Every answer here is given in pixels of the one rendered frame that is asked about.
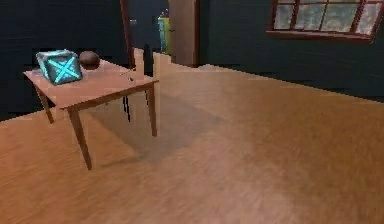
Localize brown wooden table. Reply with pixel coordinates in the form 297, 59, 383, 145
23, 59, 160, 171

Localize brown round ball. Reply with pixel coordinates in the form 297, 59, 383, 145
78, 50, 101, 71

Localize green and yellow tall object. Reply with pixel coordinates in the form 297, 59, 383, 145
157, 9, 171, 54

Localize brown wooden room door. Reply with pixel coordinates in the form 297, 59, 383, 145
167, 0, 201, 68

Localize teal box with cross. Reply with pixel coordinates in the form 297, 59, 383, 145
35, 49, 84, 86

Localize red framed window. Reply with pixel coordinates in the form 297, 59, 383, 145
265, 0, 384, 44

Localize black chair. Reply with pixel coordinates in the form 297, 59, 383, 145
121, 43, 155, 123

